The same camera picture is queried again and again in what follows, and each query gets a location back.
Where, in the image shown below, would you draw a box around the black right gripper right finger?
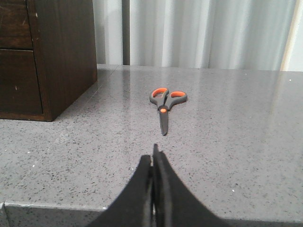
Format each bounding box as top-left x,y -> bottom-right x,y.
153,144 -> 227,227

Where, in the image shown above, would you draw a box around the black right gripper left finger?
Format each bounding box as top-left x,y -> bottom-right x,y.
88,155 -> 153,227

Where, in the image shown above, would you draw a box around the orange and grey scissors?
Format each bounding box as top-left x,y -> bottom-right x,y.
149,87 -> 187,136

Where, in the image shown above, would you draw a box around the dark wooden drawer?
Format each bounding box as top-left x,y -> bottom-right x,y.
0,50 -> 43,114
0,0 -> 33,49

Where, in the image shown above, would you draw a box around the dark wooden drawer cabinet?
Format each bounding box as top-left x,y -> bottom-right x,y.
0,0 -> 97,121

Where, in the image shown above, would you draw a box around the white pleated curtain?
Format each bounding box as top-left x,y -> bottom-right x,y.
93,0 -> 303,71

